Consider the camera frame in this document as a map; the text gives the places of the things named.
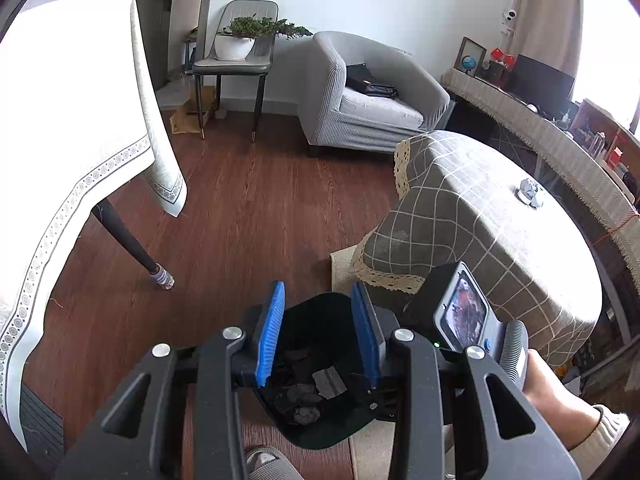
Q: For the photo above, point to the white paper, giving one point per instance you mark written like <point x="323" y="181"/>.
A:
<point x="538" y="202"/>
<point x="526" y="188"/>

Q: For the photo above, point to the black trash bin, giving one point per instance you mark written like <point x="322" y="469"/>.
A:
<point x="320" y="435"/>

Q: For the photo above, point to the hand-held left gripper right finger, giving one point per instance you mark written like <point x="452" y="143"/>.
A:
<point x="365" y="340"/>

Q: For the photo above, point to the black monitor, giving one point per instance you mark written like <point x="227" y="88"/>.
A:
<point x="542" y="85"/>

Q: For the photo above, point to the framed globe picture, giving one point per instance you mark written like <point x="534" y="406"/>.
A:
<point x="470" y="60"/>

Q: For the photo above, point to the brown box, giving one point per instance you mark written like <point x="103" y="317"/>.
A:
<point x="497" y="72"/>

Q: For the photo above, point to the person's right forearm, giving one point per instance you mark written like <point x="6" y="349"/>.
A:
<point x="565" y="410"/>

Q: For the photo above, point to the cardboard box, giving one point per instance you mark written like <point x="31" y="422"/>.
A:
<point x="187" y="120"/>

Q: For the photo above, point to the grey slipper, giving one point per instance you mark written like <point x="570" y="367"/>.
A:
<point x="272" y="465"/>

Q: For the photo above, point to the wooden shelf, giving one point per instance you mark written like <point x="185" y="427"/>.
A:
<point x="600" y="120"/>

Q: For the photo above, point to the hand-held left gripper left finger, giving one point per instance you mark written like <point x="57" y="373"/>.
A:
<point x="267" y="340"/>

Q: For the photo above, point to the grey dining chair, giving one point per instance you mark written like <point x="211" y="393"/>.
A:
<point x="250" y="10"/>

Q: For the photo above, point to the black bag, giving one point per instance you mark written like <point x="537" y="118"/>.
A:
<point x="365" y="80"/>

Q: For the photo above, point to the white tissue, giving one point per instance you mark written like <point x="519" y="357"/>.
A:
<point x="330" y="382"/>

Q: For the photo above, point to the grey door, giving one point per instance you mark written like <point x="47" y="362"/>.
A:
<point x="125" y="20"/>

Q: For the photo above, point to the potted plant white pot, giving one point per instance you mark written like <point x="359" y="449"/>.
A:
<point x="235" y="46"/>

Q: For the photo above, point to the grey ribbed mat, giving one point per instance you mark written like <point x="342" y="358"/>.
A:
<point x="42" y="425"/>

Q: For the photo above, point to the grey checked tablecloth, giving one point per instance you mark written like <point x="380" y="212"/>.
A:
<point x="475" y="240"/>

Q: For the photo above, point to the white patterned tablecloth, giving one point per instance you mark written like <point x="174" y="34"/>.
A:
<point x="65" y="110"/>

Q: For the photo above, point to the white security camera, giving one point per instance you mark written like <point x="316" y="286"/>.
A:
<point x="510" y="17"/>

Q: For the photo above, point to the beige curtain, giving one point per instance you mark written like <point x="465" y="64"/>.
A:
<point x="550" y="15"/>

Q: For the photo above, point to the grey armchair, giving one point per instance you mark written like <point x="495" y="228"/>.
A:
<point x="330" y="110"/>

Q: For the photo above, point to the dark table leg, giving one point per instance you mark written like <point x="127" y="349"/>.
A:
<point x="125" y="240"/>

